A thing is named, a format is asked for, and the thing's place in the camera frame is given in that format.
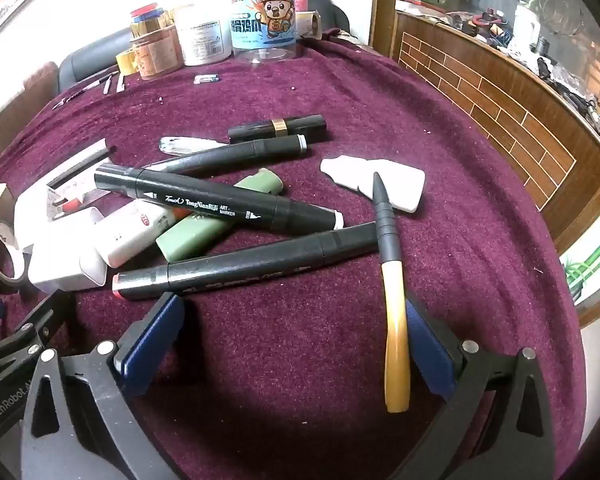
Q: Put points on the jar with red blue lid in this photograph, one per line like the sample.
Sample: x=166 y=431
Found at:
x=147 y=15

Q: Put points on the black marker red end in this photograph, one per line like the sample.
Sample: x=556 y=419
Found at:
x=255 y=265

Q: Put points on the black lipstick tube gold band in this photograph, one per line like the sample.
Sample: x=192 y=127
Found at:
x=260 y=132

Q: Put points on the black tape roll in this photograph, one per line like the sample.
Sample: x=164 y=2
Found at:
x=0 y=232

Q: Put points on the wooden door frame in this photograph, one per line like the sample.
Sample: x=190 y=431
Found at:
x=380 y=0

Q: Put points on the black marker white print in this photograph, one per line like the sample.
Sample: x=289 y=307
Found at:
x=205 y=200

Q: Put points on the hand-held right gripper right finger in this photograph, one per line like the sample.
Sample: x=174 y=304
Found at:
x=430 y=355

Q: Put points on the white bottle orange cap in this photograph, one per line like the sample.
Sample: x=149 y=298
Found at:
x=125 y=240

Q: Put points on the burgundy velvet tablecloth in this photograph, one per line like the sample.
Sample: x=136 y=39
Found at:
x=305 y=360

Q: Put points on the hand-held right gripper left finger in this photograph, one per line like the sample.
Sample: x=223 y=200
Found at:
x=150 y=345

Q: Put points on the black marker grey cap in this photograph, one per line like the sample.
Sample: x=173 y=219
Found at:
x=230 y=155

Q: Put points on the black leather sofa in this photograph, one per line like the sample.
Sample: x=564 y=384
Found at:
x=95 y=55

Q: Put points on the clear jar blue label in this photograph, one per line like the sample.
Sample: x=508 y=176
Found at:
x=262 y=20

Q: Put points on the orange jar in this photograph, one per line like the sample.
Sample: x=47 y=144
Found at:
x=155 y=55

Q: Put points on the white plastic jar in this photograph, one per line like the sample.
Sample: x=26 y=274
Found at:
x=202 y=35

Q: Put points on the green lighter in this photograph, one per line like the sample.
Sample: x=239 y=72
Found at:
x=190 y=240

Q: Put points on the white rounded power adapter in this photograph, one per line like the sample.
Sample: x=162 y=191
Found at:
x=60 y=260

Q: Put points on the pile of small parts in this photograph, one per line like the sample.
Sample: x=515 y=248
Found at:
x=555 y=60

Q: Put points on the metal craft knife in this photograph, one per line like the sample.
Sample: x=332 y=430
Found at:
x=108 y=82
x=120 y=83

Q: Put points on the green bamboo wall decal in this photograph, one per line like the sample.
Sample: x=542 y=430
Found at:
x=595 y=265

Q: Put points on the white plastic jug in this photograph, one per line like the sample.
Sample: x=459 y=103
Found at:
x=527 y=25

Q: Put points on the brown armchair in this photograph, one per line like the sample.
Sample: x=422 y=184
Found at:
x=15 y=105

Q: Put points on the clear ballpoint pen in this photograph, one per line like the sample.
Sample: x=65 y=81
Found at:
x=180 y=144

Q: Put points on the black pen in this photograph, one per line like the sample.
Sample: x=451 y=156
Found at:
x=80 y=92

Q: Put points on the wooden counter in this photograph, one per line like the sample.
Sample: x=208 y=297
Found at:
x=480 y=90

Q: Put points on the yellow tape roll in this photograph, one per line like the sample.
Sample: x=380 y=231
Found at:
x=126 y=62

